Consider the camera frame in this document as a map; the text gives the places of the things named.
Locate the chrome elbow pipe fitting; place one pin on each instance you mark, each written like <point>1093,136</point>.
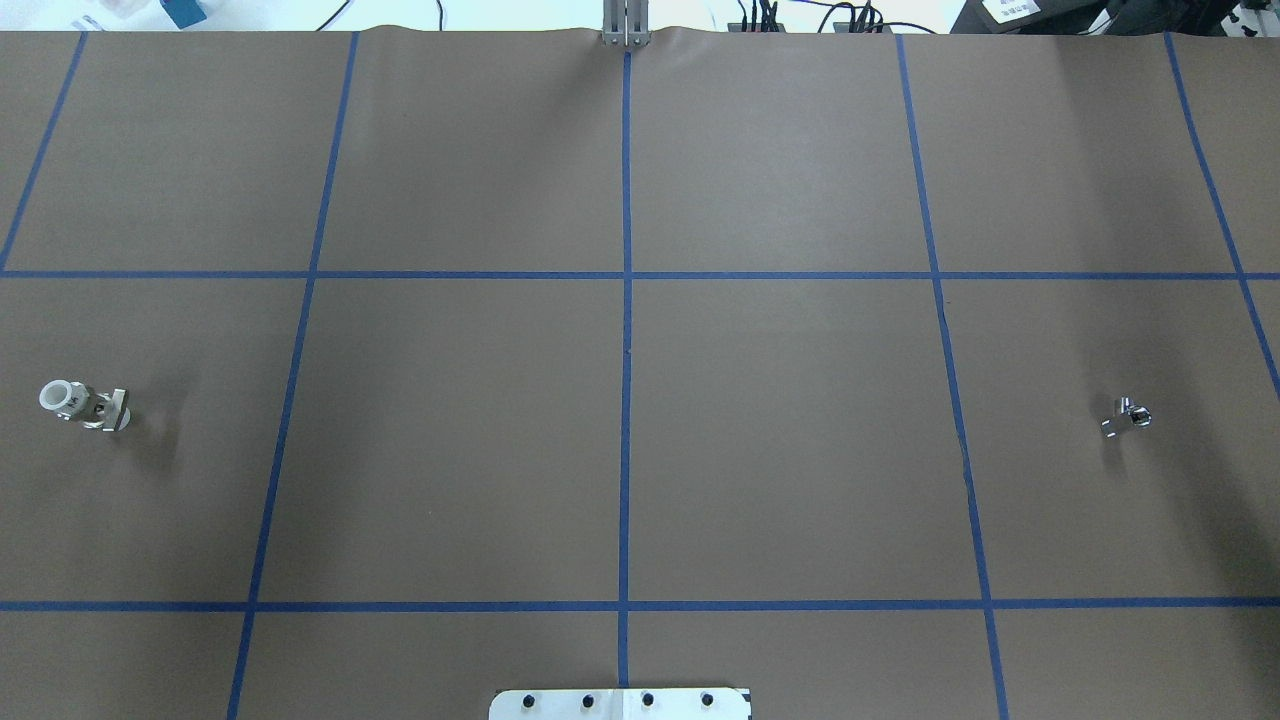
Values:
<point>1126,416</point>

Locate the white PPR ball valve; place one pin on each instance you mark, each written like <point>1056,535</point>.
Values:
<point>94,410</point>

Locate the black power strip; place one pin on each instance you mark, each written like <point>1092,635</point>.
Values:
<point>868,25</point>

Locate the black equipment with label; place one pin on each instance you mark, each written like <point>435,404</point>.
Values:
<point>1101,18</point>

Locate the blue box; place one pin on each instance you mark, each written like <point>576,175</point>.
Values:
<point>184,14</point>

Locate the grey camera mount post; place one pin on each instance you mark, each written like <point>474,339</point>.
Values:
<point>625,24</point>

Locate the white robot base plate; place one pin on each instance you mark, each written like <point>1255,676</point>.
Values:
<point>623,703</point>

